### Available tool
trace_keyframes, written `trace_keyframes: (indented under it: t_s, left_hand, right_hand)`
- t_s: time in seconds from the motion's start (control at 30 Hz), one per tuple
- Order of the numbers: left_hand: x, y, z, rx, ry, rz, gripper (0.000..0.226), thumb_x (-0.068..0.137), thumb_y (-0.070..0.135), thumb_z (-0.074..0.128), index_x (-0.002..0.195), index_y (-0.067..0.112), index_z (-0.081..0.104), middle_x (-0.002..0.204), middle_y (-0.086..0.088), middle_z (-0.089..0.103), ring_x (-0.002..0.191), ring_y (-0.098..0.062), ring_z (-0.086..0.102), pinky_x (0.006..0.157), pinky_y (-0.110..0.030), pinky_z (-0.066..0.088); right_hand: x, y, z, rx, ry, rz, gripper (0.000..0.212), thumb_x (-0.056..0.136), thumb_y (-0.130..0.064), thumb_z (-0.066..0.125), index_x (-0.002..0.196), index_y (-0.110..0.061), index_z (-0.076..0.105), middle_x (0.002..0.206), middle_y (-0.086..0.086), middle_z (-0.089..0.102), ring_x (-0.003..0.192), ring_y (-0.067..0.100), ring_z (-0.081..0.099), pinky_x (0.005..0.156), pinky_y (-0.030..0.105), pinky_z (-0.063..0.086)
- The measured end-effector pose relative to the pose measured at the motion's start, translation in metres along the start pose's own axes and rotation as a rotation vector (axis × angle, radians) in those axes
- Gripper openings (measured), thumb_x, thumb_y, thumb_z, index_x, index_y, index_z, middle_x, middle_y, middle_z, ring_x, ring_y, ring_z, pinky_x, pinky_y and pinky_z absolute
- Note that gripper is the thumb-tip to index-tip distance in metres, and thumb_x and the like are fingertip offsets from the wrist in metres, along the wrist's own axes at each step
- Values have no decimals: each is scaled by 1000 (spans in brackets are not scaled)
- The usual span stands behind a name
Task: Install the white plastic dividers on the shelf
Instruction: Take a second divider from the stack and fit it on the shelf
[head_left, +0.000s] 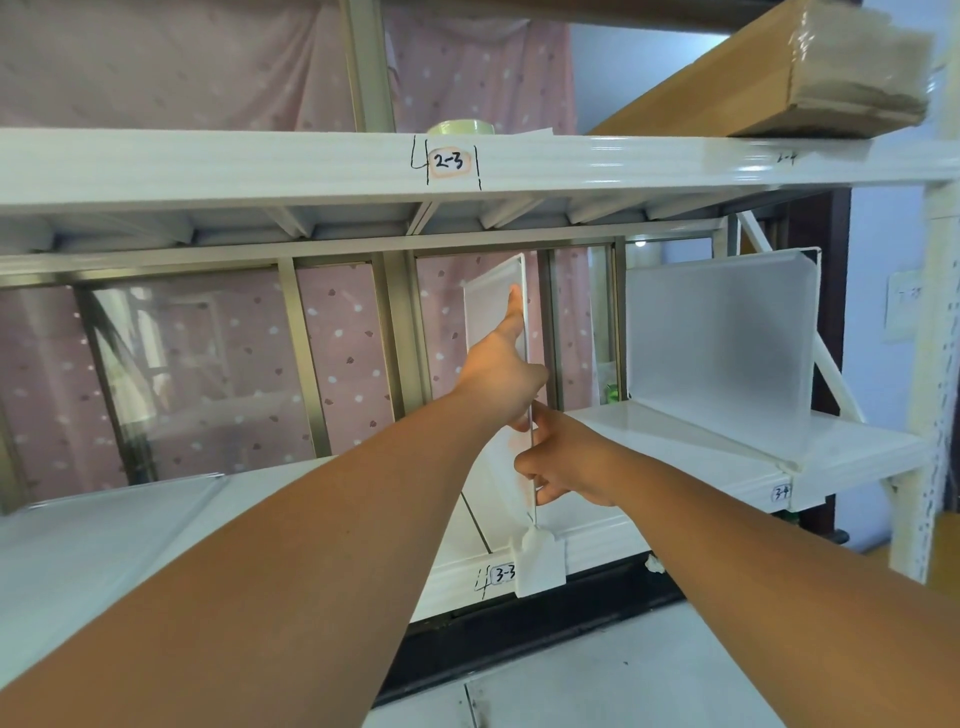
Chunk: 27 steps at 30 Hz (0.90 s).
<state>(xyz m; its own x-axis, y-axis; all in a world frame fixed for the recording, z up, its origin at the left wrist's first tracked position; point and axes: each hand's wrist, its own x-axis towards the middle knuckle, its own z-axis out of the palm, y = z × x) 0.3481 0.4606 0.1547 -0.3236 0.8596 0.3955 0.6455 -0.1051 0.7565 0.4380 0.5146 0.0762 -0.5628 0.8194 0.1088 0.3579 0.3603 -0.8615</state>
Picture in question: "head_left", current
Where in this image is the orange-rimmed shelf label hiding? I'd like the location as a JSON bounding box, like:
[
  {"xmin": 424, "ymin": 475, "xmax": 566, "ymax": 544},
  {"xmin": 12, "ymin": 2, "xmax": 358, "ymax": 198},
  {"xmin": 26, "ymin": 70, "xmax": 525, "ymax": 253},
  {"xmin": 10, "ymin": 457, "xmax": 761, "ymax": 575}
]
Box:
[{"xmin": 426, "ymin": 145, "xmax": 472, "ymax": 180}]

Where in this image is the person's left forearm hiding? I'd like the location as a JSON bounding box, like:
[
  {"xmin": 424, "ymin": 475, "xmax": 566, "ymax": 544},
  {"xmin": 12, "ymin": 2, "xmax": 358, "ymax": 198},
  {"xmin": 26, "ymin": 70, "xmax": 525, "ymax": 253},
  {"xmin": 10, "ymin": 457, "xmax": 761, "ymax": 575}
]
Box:
[{"xmin": 0, "ymin": 378, "xmax": 515, "ymax": 728}]

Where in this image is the pale tape roll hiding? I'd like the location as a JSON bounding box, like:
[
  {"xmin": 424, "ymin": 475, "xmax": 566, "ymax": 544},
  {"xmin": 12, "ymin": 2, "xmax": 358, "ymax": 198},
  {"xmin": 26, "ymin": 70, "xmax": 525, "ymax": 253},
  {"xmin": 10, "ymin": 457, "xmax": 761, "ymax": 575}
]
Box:
[{"xmin": 426, "ymin": 118, "xmax": 497, "ymax": 138}]

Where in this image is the pink dotted curtain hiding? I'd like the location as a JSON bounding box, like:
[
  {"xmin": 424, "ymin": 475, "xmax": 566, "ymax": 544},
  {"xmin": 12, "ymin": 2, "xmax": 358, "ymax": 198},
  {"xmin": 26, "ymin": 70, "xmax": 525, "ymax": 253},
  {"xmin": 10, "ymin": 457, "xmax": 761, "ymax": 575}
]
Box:
[{"xmin": 0, "ymin": 0, "xmax": 610, "ymax": 502}]

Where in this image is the translucent white shelf divider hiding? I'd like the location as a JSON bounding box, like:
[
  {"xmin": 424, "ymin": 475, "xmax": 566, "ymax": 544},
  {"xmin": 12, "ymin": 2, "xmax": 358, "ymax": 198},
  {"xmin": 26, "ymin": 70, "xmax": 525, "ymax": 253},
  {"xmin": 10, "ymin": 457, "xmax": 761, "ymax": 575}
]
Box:
[
  {"xmin": 459, "ymin": 253, "xmax": 568, "ymax": 599},
  {"xmin": 0, "ymin": 472, "xmax": 231, "ymax": 676},
  {"xmin": 567, "ymin": 246, "xmax": 824, "ymax": 475}
]

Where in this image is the gold metal window frame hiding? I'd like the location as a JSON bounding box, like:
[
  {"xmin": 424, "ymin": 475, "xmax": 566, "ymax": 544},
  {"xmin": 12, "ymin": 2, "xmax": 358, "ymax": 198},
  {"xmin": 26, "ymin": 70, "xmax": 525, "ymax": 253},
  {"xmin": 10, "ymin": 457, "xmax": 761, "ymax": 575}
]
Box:
[{"xmin": 0, "ymin": 234, "xmax": 630, "ymax": 515}]

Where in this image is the person's right hand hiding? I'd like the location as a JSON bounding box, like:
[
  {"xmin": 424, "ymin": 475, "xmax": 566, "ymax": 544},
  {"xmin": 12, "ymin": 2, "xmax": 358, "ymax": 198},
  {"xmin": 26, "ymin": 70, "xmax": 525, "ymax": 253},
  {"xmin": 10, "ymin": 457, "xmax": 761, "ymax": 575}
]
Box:
[{"xmin": 513, "ymin": 402, "xmax": 630, "ymax": 509}]

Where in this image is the person's right forearm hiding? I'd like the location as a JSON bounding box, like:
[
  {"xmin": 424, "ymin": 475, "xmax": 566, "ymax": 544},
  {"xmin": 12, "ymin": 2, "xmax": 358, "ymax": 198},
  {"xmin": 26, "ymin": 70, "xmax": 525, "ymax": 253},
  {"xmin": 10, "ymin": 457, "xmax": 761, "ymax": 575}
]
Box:
[{"xmin": 611, "ymin": 450, "xmax": 960, "ymax": 728}]

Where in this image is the person's left hand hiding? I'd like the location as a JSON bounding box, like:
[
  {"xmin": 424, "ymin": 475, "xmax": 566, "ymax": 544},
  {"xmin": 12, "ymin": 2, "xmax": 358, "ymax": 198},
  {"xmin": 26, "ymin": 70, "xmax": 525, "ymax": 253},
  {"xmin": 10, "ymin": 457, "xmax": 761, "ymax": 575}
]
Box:
[{"xmin": 456, "ymin": 284, "xmax": 550, "ymax": 434}]

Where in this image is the white wall switch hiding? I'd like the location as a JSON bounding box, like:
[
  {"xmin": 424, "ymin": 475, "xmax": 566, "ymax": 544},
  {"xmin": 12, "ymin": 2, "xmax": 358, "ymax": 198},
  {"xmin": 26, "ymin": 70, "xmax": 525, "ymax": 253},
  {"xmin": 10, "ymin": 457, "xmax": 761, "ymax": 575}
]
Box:
[{"xmin": 884, "ymin": 268, "xmax": 929, "ymax": 346}]

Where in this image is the white metal shelving rack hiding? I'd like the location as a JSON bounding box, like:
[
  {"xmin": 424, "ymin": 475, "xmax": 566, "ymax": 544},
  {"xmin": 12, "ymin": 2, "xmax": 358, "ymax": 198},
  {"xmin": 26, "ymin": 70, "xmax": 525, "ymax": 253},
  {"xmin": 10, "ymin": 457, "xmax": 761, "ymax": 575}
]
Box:
[{"xmin": 0, "ymin": 0, "xmax": 960, "ymax": 625}]

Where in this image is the plastic-wrapped cardboard box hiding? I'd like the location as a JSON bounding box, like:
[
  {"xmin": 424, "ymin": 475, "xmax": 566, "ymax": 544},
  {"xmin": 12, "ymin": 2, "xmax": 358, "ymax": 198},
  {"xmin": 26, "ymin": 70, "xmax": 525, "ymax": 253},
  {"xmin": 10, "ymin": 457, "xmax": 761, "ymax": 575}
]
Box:
[{"xmin": 587, "ymin": 0, "xmax": 936, "ymax": 141}]

